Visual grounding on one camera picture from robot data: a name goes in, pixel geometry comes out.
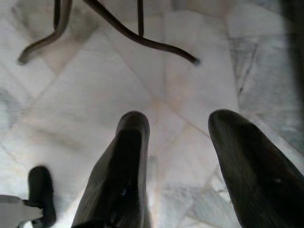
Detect black metal table legs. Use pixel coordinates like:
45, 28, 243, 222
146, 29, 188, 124
17, 0, 201, 66

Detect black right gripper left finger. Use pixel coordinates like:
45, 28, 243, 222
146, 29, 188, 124
71, 111, 153, 228

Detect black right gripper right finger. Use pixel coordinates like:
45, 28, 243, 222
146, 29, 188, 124
208, 108, 304, 228

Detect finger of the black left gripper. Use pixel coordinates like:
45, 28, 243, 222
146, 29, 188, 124
28, 166, 57, 228

